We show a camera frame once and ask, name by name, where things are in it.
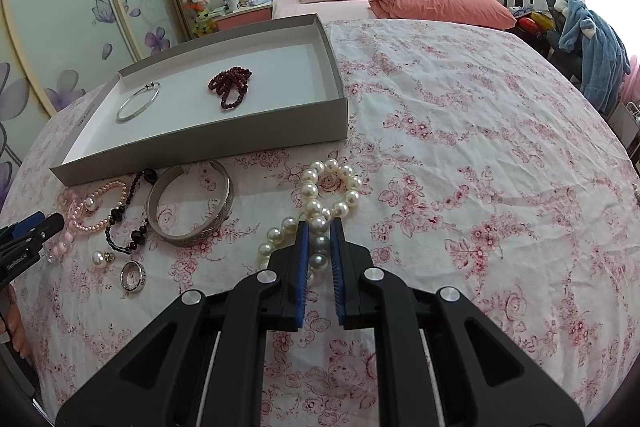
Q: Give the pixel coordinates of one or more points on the plain pink bed sheet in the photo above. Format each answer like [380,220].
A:
[320,9]

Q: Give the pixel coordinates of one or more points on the pink floral bed sheet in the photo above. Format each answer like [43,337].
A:
[450,157]

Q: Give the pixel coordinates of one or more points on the thin silver bangle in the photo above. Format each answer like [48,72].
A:
[148,85]

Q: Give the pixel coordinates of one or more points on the pink curtain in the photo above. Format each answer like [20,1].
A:
[632,79]

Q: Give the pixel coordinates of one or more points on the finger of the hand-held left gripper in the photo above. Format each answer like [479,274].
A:
[45,226]

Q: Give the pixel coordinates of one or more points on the pile of colourful clothes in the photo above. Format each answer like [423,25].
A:
[532,21]

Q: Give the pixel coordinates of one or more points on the pink and beige nightstand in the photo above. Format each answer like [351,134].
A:
[245,18]

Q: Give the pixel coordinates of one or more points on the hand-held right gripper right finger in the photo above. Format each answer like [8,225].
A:
[336,257]

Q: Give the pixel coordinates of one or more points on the wide silver bangle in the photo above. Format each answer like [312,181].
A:
[190,241]

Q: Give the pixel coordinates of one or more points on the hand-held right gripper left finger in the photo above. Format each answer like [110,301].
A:
[301,257]

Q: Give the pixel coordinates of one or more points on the grey cardboard tray box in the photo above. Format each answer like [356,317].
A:
[280,72]

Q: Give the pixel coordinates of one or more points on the person's left hand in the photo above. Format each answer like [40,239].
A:
[10,322]

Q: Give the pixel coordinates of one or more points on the blue fleece robe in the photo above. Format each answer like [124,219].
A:
[600,52]

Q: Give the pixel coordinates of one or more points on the pearl stud earring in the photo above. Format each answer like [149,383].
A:
[98,258]

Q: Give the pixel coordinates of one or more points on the flower print sliding wardrobe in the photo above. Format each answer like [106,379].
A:
[75,7]

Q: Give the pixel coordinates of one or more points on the folded salmon duvet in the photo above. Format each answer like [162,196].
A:
[440,4]

